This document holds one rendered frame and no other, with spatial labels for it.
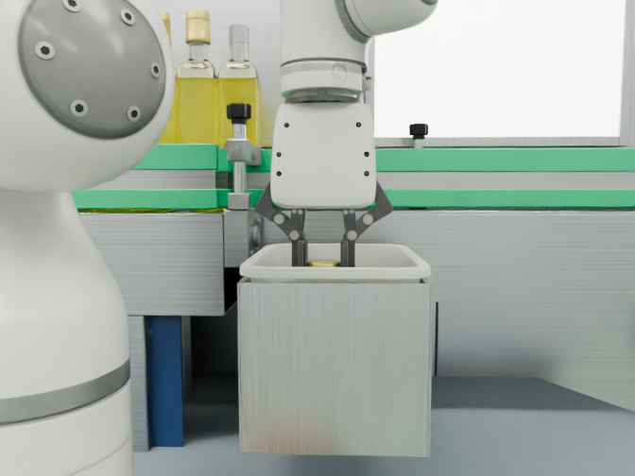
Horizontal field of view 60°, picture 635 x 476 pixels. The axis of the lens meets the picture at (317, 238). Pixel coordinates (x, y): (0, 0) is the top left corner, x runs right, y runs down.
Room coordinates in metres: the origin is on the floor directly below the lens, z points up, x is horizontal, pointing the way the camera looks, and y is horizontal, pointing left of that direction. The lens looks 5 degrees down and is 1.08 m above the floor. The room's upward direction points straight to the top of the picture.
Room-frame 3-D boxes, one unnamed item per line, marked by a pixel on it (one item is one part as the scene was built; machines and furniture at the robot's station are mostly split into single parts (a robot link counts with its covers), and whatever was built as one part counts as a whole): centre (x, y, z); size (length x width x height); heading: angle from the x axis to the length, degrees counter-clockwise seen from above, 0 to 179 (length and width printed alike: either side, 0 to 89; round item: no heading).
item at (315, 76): (0.54, -0.01, 1.18); 0.09 x 0.08 x 0.03; 86
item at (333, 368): (0.61, -0.02, 0.92); 0.27 x 0.17 x 0.15; 178
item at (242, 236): (0.70, 0.09, 1.02); 0.09 x 0.04 x 0.07; 178
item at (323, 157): (0.54, -0.01, 1.12); 0.10 x 0.07 x 0.11; 86
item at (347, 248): (0.54, -0.04, 1.02); 0.03 x 0.03 x 0.07; 86
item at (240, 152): (0.68, 0.09, 1.12); 0.17 x 0.03 x 0.12; 178
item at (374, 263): (0.58, -0.02, 0.97); 0.22 x 0.17 x 0.09; 178
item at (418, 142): (0.88, -0.16, 1.11); 0.07 x 0.04 x 0.13; 178
